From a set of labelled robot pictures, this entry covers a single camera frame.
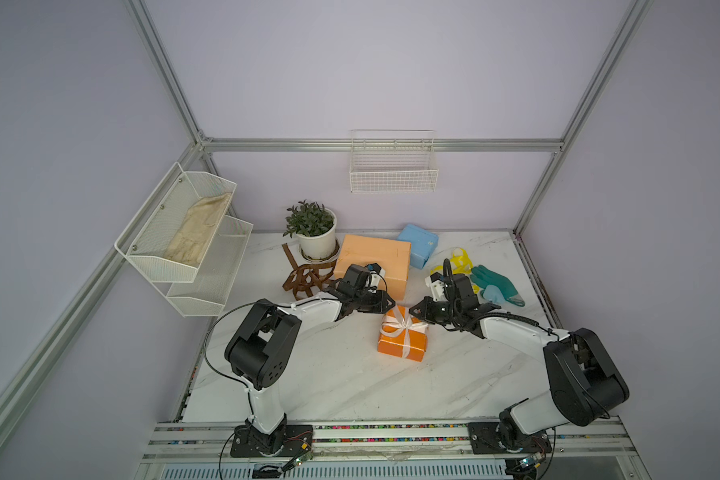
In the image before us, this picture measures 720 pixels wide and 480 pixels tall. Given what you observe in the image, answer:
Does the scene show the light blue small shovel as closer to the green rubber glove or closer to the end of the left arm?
the green rubber glove

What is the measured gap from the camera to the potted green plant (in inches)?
39.6

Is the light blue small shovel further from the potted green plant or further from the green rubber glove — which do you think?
the potted green plant

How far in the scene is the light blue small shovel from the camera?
1004 mm

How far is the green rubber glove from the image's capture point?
101 cm
